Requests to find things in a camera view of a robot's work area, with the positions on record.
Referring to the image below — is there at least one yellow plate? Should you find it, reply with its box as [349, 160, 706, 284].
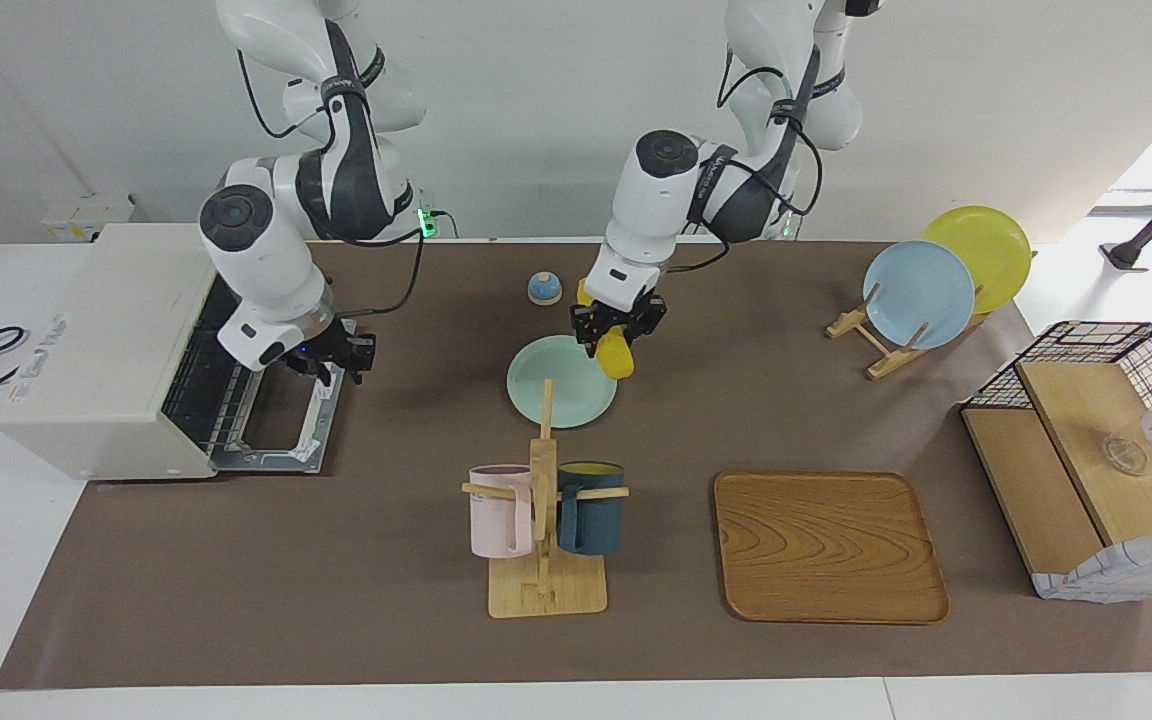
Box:
[923, 205, 1034, 316]

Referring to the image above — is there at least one wooden serving tray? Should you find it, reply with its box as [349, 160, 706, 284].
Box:
[713, 470, 951, 626]

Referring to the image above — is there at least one white toaster oven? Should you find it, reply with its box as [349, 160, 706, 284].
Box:
[0, 222, 349, 483]

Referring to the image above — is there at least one dark blue mug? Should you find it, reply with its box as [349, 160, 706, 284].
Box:
[554, 461, 627, 557]

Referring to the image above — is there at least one wooden plate rack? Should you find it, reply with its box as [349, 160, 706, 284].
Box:
[825, 250, 1037, 382]

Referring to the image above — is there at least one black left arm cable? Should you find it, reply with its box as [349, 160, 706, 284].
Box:
[666, 45, 827, 276]

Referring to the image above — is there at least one white checked cloth liner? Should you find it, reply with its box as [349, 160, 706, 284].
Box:
[1031, 525, 1152, 604]

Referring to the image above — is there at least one glass oven door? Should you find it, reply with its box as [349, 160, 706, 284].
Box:
[208, 300, 349, 474]

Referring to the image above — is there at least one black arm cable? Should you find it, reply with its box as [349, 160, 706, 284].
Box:
[236, 45, 429, 319]
[666, 45, 827, 276]

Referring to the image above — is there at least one black wire basket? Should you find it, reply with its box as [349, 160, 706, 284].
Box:
[964, 320, 1152, 511]

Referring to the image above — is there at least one oven wire rack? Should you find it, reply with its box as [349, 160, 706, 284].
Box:
[164, 285, 257, 453]

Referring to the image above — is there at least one wooden two-tier shelf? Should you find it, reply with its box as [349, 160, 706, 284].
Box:
[961, 360, 1152, 601]

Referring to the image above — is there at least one brown table mat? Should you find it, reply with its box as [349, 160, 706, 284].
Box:
[0, 238, 1152, 691]

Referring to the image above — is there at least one yellow banana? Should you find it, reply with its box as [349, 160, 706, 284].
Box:
[576, 280, 636, 381]

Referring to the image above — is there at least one wooden mug tree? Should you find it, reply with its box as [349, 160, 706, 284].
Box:
[462, 378, 631, 619]

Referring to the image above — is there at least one pale green plate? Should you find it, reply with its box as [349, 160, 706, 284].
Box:
[506, 334, 619, 431]

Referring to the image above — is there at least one light blue plate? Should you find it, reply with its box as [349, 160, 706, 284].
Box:
[862, 240, 977, 351]

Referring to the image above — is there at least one white power box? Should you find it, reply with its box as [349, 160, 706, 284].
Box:
[41, 193, 137, 243]

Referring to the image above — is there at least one small clear glass dish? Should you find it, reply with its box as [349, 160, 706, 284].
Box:
[1101, 435, 1150, 478]

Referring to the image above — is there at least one pink mug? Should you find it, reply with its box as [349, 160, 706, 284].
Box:
[468, 464, 537, 559]

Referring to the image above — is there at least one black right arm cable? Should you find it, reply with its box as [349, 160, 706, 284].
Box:
[236, 45, 429, 319]

